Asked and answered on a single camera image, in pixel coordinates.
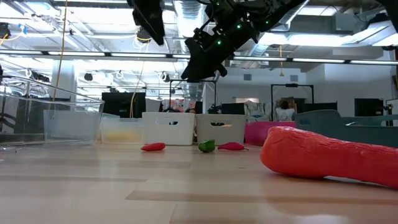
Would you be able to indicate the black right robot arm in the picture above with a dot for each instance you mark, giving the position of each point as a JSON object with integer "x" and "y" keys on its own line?
{"x": 280, "y": 12}

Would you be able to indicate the silver ventilation duct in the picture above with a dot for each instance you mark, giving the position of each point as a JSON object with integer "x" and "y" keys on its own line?
{"x": 186, "y": 18}

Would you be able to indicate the large black screen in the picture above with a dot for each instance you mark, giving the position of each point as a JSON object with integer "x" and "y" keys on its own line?
{"x": 121, "y": 104}

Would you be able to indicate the small clear plastic bin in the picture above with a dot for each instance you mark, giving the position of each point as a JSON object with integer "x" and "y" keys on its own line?
{"x": 71, "y": 126}

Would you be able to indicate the large clear plastic bin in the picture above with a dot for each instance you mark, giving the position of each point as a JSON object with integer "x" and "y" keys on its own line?
{"x": 31, "y": 137}

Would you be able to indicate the long ceiling light strip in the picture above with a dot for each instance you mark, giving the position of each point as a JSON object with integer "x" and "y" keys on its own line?
{"x": 326, "y": 60}
{"x": 77, "y": 53}

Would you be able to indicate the frosted translucent plastic bin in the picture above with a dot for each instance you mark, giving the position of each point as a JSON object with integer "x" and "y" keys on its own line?
{"x": 121, "y": 130}

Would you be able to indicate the light grey plastic bin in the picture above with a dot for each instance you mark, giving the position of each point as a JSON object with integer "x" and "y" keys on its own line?
{"x": 220, "y": 135}

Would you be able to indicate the black metal frame stand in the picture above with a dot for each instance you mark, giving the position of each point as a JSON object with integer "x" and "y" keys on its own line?
{"x": 292, "y": 85}

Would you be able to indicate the red plastic bin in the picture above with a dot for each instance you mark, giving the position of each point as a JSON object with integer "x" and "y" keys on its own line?
{"x": 258, "y": 133}

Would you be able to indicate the person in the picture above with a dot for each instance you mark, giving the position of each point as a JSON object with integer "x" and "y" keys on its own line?
{"x": 284, "y": 113}

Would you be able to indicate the orange carrot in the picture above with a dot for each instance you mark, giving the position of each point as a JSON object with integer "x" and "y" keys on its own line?
{"x": 326, "y": 155}

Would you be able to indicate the teal plastic bin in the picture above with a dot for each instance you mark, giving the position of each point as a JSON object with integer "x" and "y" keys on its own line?
{"x": 314, "y": 124}

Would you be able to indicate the black ceiling-hung device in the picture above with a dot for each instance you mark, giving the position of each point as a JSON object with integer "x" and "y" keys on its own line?
{"x": 144, "y": 35}

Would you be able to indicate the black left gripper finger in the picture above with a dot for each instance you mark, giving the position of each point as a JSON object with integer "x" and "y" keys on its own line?
{"x": 155, "y": 29}

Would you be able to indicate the small green pepper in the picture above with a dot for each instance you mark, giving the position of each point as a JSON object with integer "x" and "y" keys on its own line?
{"x": 206, "y": 146}

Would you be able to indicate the red chili pepper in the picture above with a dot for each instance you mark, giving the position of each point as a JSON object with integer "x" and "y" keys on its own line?
{"x": 152, "y": 147}
{"x": 231, "y": 146}

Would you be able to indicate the black monitor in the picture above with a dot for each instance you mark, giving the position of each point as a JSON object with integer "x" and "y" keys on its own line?
{"x": 368, "y": 107}
{"x": 323, "y": 107}
{"x": 233, "y": 109}

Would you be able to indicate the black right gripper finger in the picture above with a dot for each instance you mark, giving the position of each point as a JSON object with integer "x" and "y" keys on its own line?
{"x": 194, "y": 71}
{"x": 214, "y": 70}

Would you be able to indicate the white plastic bin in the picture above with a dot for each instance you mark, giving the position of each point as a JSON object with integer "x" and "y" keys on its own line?
{"x": 168, "y": 133}

